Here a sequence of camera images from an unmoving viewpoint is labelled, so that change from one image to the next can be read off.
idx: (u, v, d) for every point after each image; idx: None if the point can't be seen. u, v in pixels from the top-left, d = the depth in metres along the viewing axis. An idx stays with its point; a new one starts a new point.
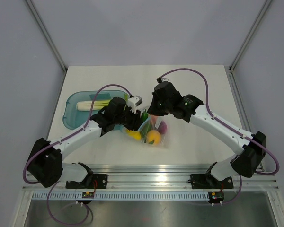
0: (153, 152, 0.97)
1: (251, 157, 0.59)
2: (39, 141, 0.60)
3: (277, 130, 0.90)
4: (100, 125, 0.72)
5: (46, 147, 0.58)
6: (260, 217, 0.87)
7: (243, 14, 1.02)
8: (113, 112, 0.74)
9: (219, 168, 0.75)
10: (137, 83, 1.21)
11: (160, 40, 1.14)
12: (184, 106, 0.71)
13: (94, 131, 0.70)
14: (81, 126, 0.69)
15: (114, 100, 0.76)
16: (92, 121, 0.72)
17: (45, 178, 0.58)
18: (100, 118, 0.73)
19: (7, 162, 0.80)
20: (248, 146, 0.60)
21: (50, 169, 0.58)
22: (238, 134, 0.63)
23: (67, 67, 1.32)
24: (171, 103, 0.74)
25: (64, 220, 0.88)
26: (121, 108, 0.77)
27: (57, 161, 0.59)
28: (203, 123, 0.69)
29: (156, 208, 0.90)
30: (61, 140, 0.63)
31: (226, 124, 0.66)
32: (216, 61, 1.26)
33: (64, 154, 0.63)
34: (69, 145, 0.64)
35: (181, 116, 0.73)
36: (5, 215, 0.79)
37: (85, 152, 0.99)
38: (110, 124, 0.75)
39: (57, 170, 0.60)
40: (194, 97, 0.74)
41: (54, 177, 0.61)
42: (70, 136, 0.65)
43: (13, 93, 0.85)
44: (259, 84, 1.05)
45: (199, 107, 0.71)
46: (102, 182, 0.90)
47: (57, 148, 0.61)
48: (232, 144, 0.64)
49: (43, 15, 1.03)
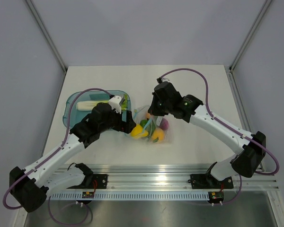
0: (153, 152, 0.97)
1: (251, 157, 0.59)
2: (13, 172, 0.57)
3: (277, 130, 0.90)
4: (82, 137, 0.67)
5: (20, 178, 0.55)
6: (260, 217, 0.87)
7: (243, 14, 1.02)
8: (97, 121, 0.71)
9: (220, 169, 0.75)
10: (137, 83, 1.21)
11: (160, 40, 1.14)
12: (183, 106, 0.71)
13: (75, 147, 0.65)
14: (59, 146, 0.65)
15: (98, 108, 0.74)
16: (72, 134, 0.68)
17: (28, 205, 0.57)
18: (83, 128, 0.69)
19: (6, 162, 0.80)
20: (248, 146, 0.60)
21: (30, 197, 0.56)
22: (237, 134, 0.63)
23: (67, 67, 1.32)
24: (171, 103, 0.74)
25: (64, 220, 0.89)
26: (106, 115, 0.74)
27: (34, 190, 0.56)
28: (203, 123, 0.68)
29: (156, 208, 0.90)
30: (36, 167, 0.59)
31: (226, 124, 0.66)
32: (216, 61, 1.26)
33: (42, 181, 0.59)
34: (46, 170, 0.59)
35: (181, 116, 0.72)
36: (5, 215, 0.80)
37: (85, 152, 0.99)
38: (94, 135, 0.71)
39: (41, 195, 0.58)
40: (194, 97, 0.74)
41: (38, 201, 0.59)
42: (47, 160, 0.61)
43: (13, 93, 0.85)
44: (259, 84, 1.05)
45: (199, 107, 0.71)
46: (102, 182, 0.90)
47: (31, 177, 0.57)
48: (232, 144, 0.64)
49: (43, 15, 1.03)
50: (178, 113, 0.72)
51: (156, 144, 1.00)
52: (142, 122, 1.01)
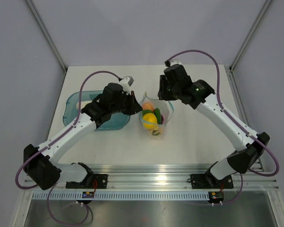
0: (154, 152, 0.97)
1: (251, 156, 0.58)
2: (28, 148, 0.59)
3: (277, 131, 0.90)
4: (93, 117, 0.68)
5: (34, 154, 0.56)
6: (260, 217, 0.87)
7: (243, 14, 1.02)
8: (108, 100, 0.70)
9: (218, 166, 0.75)
10: (137, 83, 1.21)
11: (160, 40, 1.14)
12: (193, 91, 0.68)
13: (86, 126, 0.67)
14: (72, 124, 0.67)
15: (110, 87, 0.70)
16: (84, 113, 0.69)
17: (42, 182, 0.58)
18: (94, 108, 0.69)
19: (7, 162, 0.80)
20: (251, 145, 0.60)
21: (44, 174, 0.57)
22: (244, 131, 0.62)
23: (67, 67, 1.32)
24: (180, 87, 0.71)
25: (64, 220, 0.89)
26: (118, 94, 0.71)
27: (48, 167, 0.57)
28: (210, 114, 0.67)
29: (156, 208, 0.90)
30: (49, 144, 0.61)
31: (234, 119, 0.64)
32: (216, 61, 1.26)
33: (55, 158, 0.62)
34: (58, 148, 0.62)
35: (189, 101, 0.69)
36: (6, 215, 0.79)
37: (86, 151, 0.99)
38: (107, 114, 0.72)
39: (54, 174, 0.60)
40: (206, 83, 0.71)
41: (53, 179, 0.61)
42: (59, 138, 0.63)
43: (13, 93, 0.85)
44: (259, 84, 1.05)
45: (210, 95, 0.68)
46: (102, 182, 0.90)
47: (46, 154, 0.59)
48: (235, 140, 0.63)
49: (43, 15, 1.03)
50: (186, 98, 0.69)
51: (156, 144, 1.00)
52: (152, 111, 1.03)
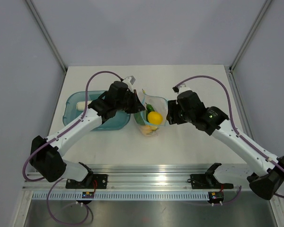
0: (155, 152, 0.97)
1: (274, 181, 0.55)
2: (37, 139, 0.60)
3: (278, 131, 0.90)
4: (100, 112, 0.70)
5: (44, 144, 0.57)
6: (259, 217, 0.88)
7: (243, 14, 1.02)
8: (114, 97, 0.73)
9: (230, 177, 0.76)
10: (137, 83, 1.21)
11: (160, 40, 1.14)
12: (207, 118, 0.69)
13: (93, 120, 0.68)
14: (79, 118, 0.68)
15: (116, 84, 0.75)
16: (90, 109, 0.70)
17: (49, 174, 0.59)
18: (101, 104, 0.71)
19: (7, 162, 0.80)
20: (272, 171, 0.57)
21: (51, 166, 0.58)
22: (263, 156, 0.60)
23: (67, 67, 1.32)
24: (193, 113, 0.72)
25: (65, 220, 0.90)
26: (124, 92, 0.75)
27: (57, 158, 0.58)
28: (226, 140, 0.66)
29: (156, 208, 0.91)
30: (58, 136, 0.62)
31: (251, 144, 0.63)
32: (216, 61, 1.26)
33: (62, 151, 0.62)
34: (66, 140, 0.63)
35: (203, 128, 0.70)
36: (5, 215, 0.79)
37: (87, 151, 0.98)
38: (112, 110, 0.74)
39: (61, 166, 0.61)
40: (219, 109, 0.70)
41: (58, 171, 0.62)
42: (67, 131, 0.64)
43: (13, 93, 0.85)
44: (259, 84, 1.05)
45: (225, 121, 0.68)
46: (102, 182, 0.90)
47: (54, 145, 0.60)
48: (256, 166, 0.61)
49: (43, 15, 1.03)
50: (200, 125, 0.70)
51: (156, 144, 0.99)
52: (148, 108, 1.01)
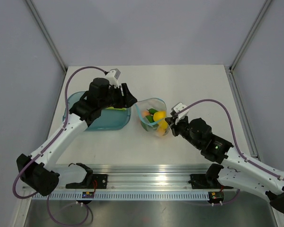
0: (153, 152, 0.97)
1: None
2: (21, 158, 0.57)
3: (278, 131, 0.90)
4: (82, 116, 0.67)
5: (28, 163, 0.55)
6: (259, 217, 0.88)
7: (243, 14, 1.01)
8: (96, 97, 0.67)
9: (238, 185, 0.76)
10: (137, 84, 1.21)
11: (160, 40, 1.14)
12: (214, 150, 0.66)
13: (76, 127, 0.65)
14: (61, 127, 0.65)
15: (95, 82, 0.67)
16: (73, 114, 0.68)
17: (42, 188, 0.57)
18: (84, 106, 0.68)
19: (6, 162, 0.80)
20: None
21: (41, 181, 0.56)
22: (274, 175, 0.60)
23: (67, 67, 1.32)
24: (204, 145, 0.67)
25: (63, 220, 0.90)
26: (105, 89, 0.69)
27: (45, 174, 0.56)
28: (236, 166, 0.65)
29: (156, 208, 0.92)
30: (42, 152, 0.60)
31: (260, 166, 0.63)
32: (216, 61, 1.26)
33: (49, 166, 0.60)
34: (52, 154, 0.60)
35: (212, 159, 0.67)
36: (5, 216, 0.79)
37: (86, 151, 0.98)
38: (96, 110, 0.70)
39: (52, 178, 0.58)
40: (223, 138, 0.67)
41: (52, 183, 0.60)
42: (50, 144, 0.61)
43: (13, 94, 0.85)
44: (259, 84, 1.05)
45: (229, 150, 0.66)
46: (102, 182, 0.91)
47: (39, 162, 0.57)
48: (270, 186, 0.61)
49: (43, 15, 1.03)
50: (209, 157, 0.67)
51: (156, 143, 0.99)
52: (149, 111, 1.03)
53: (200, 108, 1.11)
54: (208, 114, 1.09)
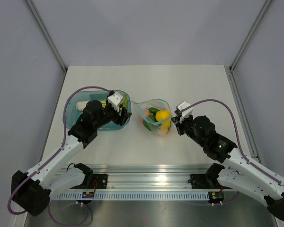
0: (152, 152, 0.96)
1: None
2: (17, 175, 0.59)
3: (278, 132, 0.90)
4: (80, 137, 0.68)
5: (24, 181, 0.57)
6: (259, 217, 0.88)
7: (243, 14, 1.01)
8: (91, 121, 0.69)
9: (237, 187, 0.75)
10: (137, 84, 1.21)
11: (160, 40, 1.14)
12: (217, 148, 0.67)
13: (74, 147, 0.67)
14: (59, 147, 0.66)
15: (88, 108, 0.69)
16: (71, 135, 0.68)
17: (32, 208, 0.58)
18: (80, 129, 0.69)
19: (6, 163, 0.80)
20: None
21: (32, 201, 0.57)
22: (275, 180, 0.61)
23: (67, 67, 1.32)
24: (207, 142, 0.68)
25: (63, 221, 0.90)
26: (99, 112, 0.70)
27: (39, 192, 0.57)
28: (237, 167, 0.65)
29: (156, 208, 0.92)
30: (39, 169, 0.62)
31: (261, 170, 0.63)
32: (216, 61, 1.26)
33: (45, 183, 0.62)
34: (48, 172, 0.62)
35: (214, 158, 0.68)
36: (5, 216, 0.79)
37: (85, 151, 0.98)
38: (92, 133, 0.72)
39: (44, 198, 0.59)
40: (227, 137, 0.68)
41: (42, 204, 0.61)
42: (48, 162, 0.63)
43: (13, 94, 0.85)
44: (259, 84, 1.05)
45: (233, 150, 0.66)
46: (102, 182, 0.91)
47: (35, 179, 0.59)
48: (270, 190, 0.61)
49: (43, 15, 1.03)
50: (211, 155, 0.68)
51: (156, 143, 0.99)
52: (151, 110, 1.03)
53: (200, 108, 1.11)
54: (208, 114, 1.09)
